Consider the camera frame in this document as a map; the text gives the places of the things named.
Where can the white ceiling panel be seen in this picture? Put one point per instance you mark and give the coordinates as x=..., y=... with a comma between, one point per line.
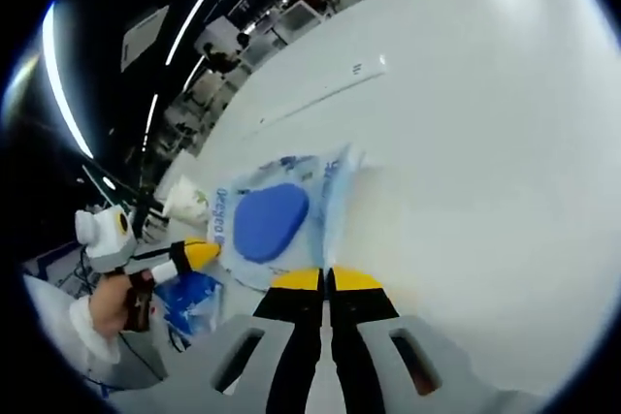
x=143, y=38

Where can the person's left hand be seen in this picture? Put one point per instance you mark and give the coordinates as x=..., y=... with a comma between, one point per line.
x=109, y=307

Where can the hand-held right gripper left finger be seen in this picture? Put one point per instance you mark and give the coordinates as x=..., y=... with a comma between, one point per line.
x=296, y=360

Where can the ceiling light strip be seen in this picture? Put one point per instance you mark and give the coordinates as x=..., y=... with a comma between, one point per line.
x=63, y=89

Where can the clear package with blue pad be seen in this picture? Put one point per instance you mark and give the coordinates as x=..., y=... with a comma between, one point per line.
x=271, y=220

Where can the white table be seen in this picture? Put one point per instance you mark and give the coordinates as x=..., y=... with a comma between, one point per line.
x=485, y=191

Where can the person's white coat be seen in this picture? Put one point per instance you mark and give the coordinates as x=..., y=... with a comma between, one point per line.
x=48, y=317

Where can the long curved ceiling light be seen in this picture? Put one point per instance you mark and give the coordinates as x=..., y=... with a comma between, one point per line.
x=204, y=2

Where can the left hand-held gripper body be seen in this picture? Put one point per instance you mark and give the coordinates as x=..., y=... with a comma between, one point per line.
x=107, y=239

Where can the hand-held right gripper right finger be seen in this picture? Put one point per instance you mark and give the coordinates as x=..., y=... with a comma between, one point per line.
x=354, y=360

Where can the blue tissue packet item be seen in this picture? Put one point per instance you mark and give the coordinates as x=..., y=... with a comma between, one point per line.
x=191, y=307

